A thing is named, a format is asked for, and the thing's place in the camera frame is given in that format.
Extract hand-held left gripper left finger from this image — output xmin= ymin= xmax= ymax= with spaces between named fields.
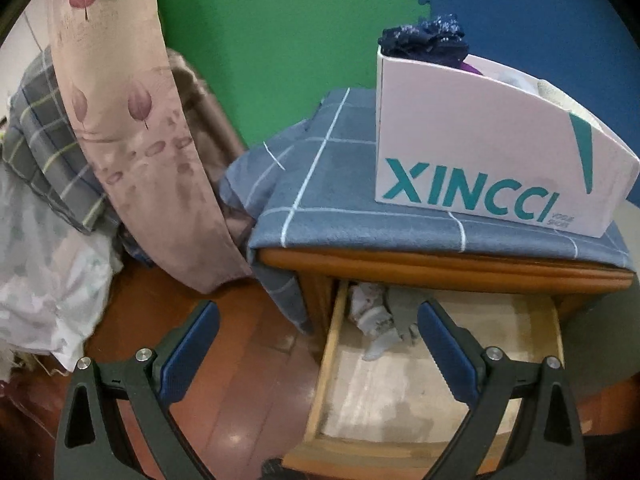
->
xmin=54 ymin=300 xmax=231 ymax=480

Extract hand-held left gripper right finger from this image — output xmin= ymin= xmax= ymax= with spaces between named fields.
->
xmin=417 ymin=299 xmax=586 ymax=480

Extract wooden drawer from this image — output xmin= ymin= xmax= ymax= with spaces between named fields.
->
xmin=282 ymin=280 xmax=566 ymax=480

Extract white printed paper box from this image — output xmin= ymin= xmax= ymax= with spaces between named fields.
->
xmin=375 ymin=47 xmax=640 ymax=238

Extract navy lace underwear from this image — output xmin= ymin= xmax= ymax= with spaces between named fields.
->
xmin=377 ymin=14 xmax=471 ymax=68

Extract light grey sock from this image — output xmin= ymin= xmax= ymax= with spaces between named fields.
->
xmin=362 ymin=322 xmax=401 ymax=362

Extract wooden nightstand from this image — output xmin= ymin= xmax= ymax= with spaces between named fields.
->
xmin=257 ymin=247 xmax=632 ymax=361

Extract white patterned sock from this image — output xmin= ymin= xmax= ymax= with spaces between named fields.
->
xmin=349 ymin=282 xmax=390 ymax=333

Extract blue patterned cloth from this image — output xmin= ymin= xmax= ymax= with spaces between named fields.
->
xmin=120 ymin=232 xmax=156 ymax=267

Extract person's dark trousers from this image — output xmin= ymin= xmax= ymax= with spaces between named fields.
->
xmin=260 ymin=456 xmax=301 ymax=480

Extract white round table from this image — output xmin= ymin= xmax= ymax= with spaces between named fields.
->
xmin=562 ymin=195 xmax=640 ymax=441

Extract white patterned bedding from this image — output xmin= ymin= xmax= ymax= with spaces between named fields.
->
xmin=0 ymin=160 xmax=123 ymax=368

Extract blue checked cloth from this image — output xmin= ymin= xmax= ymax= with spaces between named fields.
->
xmin=220 ymin=87 xmax=632 ymax=333

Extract brown curtain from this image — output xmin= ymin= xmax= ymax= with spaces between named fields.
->
xmin=165 ymin=49 xmax=256 ymax=256

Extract pink floral curtain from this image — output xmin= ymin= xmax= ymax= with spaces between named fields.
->
xmin=47 ymin=0 xmax=253 ymax=295

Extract grey plaid blanket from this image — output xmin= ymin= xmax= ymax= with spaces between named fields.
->
xmin=2 ymin=45 xmax=121 ymax=233

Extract green foam mat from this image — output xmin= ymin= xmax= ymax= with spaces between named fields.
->
xmin=150 ymin=0 xmax=431 ymax=153

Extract blue foam mat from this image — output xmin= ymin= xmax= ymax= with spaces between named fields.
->
xmin=414 ymin=0 xmax=640 ymax=161

